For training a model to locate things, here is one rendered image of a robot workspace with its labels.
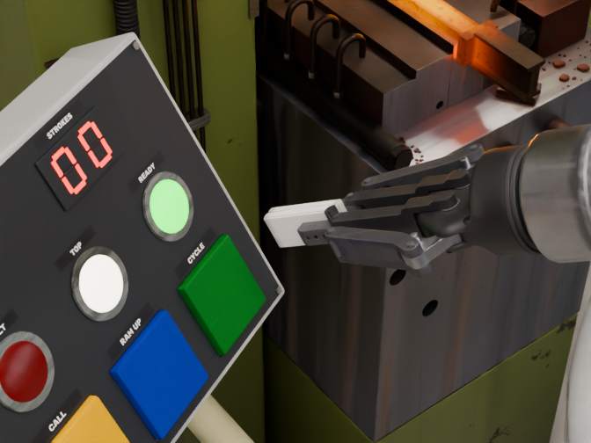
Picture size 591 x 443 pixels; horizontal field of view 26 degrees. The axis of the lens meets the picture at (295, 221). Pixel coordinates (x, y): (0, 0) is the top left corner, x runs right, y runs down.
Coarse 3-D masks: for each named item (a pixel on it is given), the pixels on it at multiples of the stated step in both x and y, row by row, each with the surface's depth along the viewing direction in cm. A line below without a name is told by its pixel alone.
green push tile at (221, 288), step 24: (216, 240) 110; (216, 264) 109; (240, 264) 111; (192, 288) 106; (216, 288) 108; (240, 288) 111; (192, 312) 107; (216, 312) 108; (240, 312) 110; (216, 336) 108
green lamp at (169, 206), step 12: (168, 180) 106; (156, 192) 104; (168, 192) 105; (180, 192) 107; (156, 204) 104; (168, 204) 105; (180, 204) 106; (156, 216) 104; (168, 216) 105; (180, 216) 106; (168, 228) 105; (180, 228) 106
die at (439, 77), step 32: (320, 0) 146; (352, 0) 146; (384, 0) 144; (448, 0) 145; (480, 0) 145; (320, 32) 143; (352, 32) 143; (384, 32) 141; (416, 32) 141; (512, 32) 143; (320, 64) 142; (352, 64) 138; (384, 64) 138; (416, 64) 137; (448, 64) 139; (352, 96) 140; (384, 96) 135; (416, 96) 138; (448, 96) 142; (384, 128) 138
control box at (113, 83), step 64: (64, 64) 106; (128, 64) 104; (0, 128) 99; (64, 128) 98; (128, 128) 103; (0, 192) 93; (64, 192) 97; (128, 192) 102; (192, 192) 108; (0, 256) 92; (64, 256) 97; (128, 256) 102; (192, 256) 107; (256, 256) 114; (0, 320) 92; (64, 320) 96; (128, 320) 101; (192, 320) 107; (256, 320) 113; (0, 384) 91; (64, 384) 96
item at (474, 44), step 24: (408, 0) 143; (432, 0) 143; (456, 24) 139; (480, 48) 137; (504, 48) 134; (528, 48) 134; (480, 72) 138; (504, 72) 136; (528, 72) 133; (528, 96) 134
